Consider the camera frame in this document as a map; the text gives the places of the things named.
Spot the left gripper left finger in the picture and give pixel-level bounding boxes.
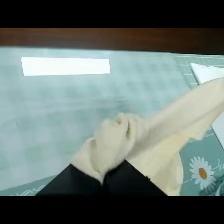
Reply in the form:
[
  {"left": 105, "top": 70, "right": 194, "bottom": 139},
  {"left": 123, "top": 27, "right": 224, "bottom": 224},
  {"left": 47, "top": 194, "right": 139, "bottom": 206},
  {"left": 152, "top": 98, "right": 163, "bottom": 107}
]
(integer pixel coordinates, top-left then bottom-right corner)
[{"left": 35, "top": 163, "right": 104, "bottom": 197}]

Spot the cream shirt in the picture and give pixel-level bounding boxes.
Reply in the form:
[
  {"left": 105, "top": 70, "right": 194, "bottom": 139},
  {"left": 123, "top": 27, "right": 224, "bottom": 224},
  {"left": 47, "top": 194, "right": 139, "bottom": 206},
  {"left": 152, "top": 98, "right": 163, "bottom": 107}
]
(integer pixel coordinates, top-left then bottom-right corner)
[{"left": 69, "top": 77, "right": 224, "bottom": 197}]

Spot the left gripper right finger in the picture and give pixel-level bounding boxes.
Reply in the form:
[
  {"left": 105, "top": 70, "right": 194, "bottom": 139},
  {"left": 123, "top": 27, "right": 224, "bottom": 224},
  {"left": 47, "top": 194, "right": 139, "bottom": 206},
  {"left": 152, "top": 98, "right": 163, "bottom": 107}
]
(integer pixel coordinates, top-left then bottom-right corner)
[{"left": 102, "top": 159, "right": 168, "bottom": 197}]

